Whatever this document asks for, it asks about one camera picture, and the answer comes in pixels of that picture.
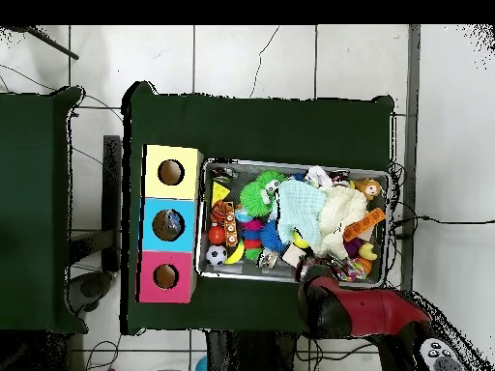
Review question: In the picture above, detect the mint green muslin cloth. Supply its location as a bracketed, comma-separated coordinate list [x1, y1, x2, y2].
[277, 179, 328, 248]

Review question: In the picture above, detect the wooden box with three holes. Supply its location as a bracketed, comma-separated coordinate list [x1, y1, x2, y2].
[137, 143, 204, 305]

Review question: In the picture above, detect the shallow clear mesh bin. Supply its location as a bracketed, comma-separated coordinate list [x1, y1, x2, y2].
[198, 159, 391, 289]

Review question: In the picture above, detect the large green spiky ball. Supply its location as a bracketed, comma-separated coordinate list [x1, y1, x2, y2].
[239, 182, 277, 219]

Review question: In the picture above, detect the yellow cheese wedge toy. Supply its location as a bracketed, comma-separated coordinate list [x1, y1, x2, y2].
[212, 180, 232, 206]

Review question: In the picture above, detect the small green spiky ball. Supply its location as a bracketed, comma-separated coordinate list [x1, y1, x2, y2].
[260, 169, 286, 190]

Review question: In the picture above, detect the small red ball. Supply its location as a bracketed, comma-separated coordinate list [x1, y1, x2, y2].
[207, 225, 227, 246]

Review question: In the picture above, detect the small soccer ball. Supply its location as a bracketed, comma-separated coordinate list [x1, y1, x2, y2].
[206, 244, 229, 268]

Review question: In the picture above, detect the cream muslin cloth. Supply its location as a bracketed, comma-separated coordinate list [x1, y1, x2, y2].
[316, 185, 369, 260]

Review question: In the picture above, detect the orange plastic toy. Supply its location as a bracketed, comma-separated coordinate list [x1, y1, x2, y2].
[343, 207, 387, 243]

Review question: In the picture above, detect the small brown plush doll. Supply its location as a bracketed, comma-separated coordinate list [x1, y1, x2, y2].
[354, 177, 385, 202]

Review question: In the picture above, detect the green cloth side table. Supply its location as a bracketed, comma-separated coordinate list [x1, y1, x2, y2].
[0, 86, 85, 333]

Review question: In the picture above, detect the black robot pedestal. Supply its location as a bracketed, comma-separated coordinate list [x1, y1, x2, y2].
[204, 330, 310, 371]

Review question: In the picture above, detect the black cable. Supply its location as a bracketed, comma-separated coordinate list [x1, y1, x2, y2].
[389, 214, 495, 235]

